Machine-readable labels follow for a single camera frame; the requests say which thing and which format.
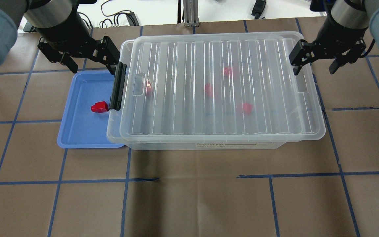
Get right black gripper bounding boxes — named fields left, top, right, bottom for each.
left=289, top=20, right=367, bottom=76

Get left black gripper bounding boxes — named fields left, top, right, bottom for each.
left=38, top=20, right=120, bottom=75

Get black power adapter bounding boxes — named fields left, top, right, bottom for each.
left=251, top=0, right=267, bottom=19

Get blue plastic tray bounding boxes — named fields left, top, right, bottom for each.
left=57, top=70, right=123, bottom=149

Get black box latch handle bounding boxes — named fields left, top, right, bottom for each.
left=109, top=62, right=127, bottom=111

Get clear plastic storage box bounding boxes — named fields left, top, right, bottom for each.
left=107, top=39, right=325, bottom=151

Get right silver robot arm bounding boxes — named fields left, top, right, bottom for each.
left=289, top=0, right=379, bottom=75

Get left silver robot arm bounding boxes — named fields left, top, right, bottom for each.
left=0, top=0, right=124, bottom=74

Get red block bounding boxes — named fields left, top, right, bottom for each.
left=90, top=101, right=109, bottom=114
left=204, top=83, right=215, bottom=98
left=145, top=80, right=153, bottom=97
left=223, top=66, right=238, bottom=80
left=239, top=102, right=254, bottom=116

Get clear plastic box lid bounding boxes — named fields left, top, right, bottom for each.
left=119, top=31, right=326, bottom=144

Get aluminium frame post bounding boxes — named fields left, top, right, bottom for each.
left=182, top=0, right=200, bottom=27

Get red block in box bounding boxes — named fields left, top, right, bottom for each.
left=239, top=102, right=254, bottom=116
left=204, top=83, right=215, bottom=98
left=223, top=66, right=238, bottom=80
left=145, top=80, right=153, bottom=97

